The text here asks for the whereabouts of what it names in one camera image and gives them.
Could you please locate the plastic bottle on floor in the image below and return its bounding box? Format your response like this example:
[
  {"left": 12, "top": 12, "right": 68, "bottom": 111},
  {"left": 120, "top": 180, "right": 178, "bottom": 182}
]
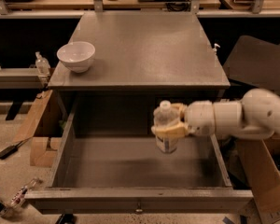
[{"left": 0, "top": 177, "right": 42, "bottom": 217}]

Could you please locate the clear bottle on left shelf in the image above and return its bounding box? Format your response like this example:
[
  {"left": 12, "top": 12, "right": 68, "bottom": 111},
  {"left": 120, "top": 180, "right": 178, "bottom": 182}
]
[{"left": 35, "top": 51, "right": 50, "bottom": 76}]

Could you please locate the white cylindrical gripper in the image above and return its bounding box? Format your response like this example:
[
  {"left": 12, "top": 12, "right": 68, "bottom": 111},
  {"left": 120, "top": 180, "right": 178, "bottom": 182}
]
[{"left": 151, "top": 101, "right": 215, "bottom": 139}]

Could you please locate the small white pump dispenser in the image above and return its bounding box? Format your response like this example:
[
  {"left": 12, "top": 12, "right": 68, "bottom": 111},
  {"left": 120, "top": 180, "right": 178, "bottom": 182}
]
[{"left": 213, "top": 43, "right": 220, "bottom": 53}]

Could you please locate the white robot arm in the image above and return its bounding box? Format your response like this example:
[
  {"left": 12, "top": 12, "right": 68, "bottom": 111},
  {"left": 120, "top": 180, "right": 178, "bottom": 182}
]
[{"left": 151, "top": 89, "right": 280, "bottom": 140}]

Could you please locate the black power adapter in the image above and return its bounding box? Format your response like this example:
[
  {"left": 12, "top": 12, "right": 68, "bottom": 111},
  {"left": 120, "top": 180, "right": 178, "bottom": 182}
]
[{"left": 0, "top": 145, "right": 18, "bottom": 160}]

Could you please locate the open grey top drawer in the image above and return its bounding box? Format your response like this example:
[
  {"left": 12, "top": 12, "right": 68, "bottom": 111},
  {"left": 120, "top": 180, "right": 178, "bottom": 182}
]
[{"left": 26, "top": 105, "right": 253, "bottom": 214}]

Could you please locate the clear plastic water bottle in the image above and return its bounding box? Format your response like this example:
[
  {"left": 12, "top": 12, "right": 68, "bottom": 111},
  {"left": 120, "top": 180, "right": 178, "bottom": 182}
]
[{"left": 153, "top": 101, "right": 180, "bottom": 154}]

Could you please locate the open cardboard box right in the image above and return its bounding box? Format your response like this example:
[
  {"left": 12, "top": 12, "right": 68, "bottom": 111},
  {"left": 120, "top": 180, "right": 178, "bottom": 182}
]
[{"left": 235, "top": 135, "right": 280, "bottom": 224}]

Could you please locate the grey low shelf left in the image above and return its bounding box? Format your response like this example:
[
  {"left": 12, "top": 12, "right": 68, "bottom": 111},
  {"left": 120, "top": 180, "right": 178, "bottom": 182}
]
[{"left": 0, "top": 68, "right": 50, "bottom": 89}]

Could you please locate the grey cabinet with counter top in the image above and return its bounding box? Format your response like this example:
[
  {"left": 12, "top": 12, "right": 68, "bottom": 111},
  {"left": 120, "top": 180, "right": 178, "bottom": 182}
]
[{"left": 49, "top": 11, "right": 230, "bottom": 124}]

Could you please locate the white ceramic bowl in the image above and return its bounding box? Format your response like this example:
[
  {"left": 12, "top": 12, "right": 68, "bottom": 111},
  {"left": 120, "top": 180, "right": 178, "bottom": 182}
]
[{"left": 57, "top": 41, "right": 96, "bottom": 73}]

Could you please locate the cardboard box left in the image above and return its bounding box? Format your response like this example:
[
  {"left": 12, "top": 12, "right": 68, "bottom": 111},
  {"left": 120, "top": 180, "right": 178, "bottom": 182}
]
[{"left": 13, "top": 91, "right": 62, "bottom": 167}]

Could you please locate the black folding table right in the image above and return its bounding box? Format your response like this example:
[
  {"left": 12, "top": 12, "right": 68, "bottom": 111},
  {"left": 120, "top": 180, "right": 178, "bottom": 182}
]
[{"left": 223, "top": 35, "right": 280, "bottom": 95}]

